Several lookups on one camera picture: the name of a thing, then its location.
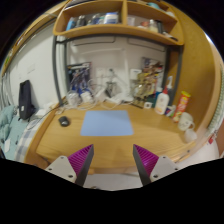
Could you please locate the robot model kit box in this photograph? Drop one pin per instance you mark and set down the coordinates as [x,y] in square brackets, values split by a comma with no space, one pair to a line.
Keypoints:
[79,76]

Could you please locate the teal blanket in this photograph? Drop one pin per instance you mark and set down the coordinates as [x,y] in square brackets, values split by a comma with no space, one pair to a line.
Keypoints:
[6,130]

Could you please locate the wooden shelf unit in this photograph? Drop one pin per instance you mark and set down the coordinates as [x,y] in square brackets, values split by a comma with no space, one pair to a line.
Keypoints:
[116,30]

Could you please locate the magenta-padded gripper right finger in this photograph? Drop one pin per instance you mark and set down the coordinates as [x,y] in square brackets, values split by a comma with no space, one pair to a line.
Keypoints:
[161,166]

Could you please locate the steel cup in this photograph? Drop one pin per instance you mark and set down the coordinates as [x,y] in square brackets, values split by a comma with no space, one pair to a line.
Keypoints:
[111,89]

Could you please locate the white charger block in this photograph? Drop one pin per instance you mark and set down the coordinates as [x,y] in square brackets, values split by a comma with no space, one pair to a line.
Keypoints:
[86,97]

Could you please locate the blue mouse pad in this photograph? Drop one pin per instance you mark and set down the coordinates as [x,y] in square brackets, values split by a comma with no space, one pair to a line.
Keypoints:
[106,123]

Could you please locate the white cup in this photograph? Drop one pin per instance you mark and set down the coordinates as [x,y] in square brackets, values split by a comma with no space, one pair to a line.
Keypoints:
[190,136]

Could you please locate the white wall socket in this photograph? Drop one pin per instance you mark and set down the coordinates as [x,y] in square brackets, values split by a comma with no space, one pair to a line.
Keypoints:
[105,73]

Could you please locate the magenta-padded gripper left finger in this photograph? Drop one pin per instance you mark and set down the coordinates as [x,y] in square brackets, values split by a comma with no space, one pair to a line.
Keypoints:
[63,166]

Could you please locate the checkered bed sheet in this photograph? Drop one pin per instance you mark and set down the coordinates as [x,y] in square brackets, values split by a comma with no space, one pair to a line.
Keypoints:
[25,143]

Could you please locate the red yellow snack can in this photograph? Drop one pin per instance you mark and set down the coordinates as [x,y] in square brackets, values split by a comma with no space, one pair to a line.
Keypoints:
[181,106]

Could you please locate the clear domed plastic cup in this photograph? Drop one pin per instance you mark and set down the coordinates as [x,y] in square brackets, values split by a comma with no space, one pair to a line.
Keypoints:
[72,99]

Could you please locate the white mug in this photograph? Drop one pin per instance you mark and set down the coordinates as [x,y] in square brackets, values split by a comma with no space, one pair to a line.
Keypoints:
[184,121]

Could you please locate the brown tree figure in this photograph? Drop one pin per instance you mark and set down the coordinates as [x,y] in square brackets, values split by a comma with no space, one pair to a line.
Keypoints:
[145,85]

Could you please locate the small white cube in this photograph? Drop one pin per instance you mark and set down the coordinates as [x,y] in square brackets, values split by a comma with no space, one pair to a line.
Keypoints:
[148,105]

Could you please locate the white pump lotion bottle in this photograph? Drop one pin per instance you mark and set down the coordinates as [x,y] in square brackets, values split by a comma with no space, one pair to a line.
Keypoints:
[162,102]

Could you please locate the black hanging bag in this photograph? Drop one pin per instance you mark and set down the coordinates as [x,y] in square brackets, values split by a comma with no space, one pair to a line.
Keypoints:
[25,100]

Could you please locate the black computer mouse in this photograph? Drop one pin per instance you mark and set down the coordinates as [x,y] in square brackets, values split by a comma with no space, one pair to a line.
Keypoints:
[64,121]

